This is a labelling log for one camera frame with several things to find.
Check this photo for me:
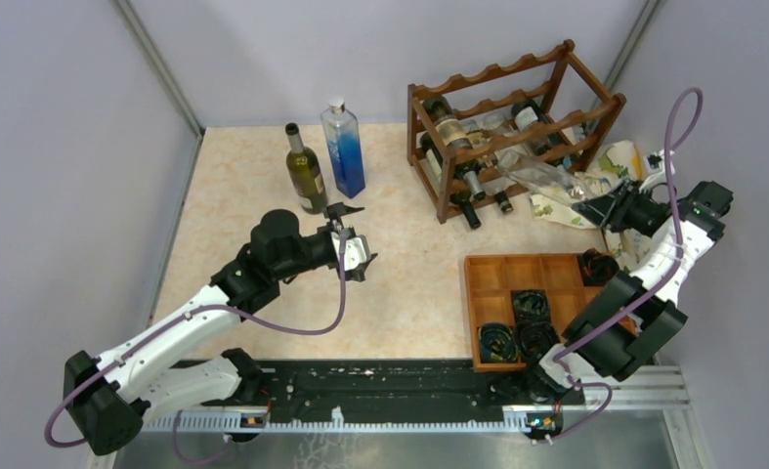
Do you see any square clear glass bottle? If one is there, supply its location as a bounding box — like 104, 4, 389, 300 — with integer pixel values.
483, 111, 550, 188

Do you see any clear whisky bottle black label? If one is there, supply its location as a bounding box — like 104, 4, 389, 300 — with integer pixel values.
462, 119, 514, 215

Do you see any green wine bottle grey capsule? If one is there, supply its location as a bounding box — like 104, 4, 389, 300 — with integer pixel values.
511, 100, 577, 170

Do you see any green wine bottle dark label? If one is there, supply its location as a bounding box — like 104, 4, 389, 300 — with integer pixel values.
422, 97, 486, 201

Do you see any rolled dark striped tie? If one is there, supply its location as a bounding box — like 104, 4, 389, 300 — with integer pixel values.
516, 321, 560, 362

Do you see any clear blue vodka bottle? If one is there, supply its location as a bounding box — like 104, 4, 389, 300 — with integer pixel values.
320, 97, 365, 198

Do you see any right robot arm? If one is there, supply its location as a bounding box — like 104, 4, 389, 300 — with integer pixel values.
520, 181, 734, 403

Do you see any wooden compartment tray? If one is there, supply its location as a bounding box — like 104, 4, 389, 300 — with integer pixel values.
463, 253, 603, 372

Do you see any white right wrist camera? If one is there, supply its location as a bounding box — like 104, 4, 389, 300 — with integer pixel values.
640, 149, 675, 192

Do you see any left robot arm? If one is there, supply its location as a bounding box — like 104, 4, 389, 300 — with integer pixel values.
44, 202, 376, 455

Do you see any rolled dark patterned tie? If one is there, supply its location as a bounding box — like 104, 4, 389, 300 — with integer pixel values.
477, 322, 520, 363

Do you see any black rolled belt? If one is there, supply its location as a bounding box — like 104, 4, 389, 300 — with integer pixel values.
577, 249, 619, 286

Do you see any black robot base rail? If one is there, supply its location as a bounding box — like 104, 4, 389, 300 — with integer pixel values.
214, 359, 554, 424

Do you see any wooden wine rack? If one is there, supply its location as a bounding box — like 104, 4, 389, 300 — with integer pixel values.
406, 40, 626, 228

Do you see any dinosaur print cloth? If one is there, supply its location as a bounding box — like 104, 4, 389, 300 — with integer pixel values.
530, 140, 649, 272

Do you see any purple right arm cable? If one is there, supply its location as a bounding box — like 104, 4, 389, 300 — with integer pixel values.
529, 87, 705, 445

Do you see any rolled green patterned tie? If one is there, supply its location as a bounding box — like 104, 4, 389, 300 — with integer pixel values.
511, 289, 550, 323

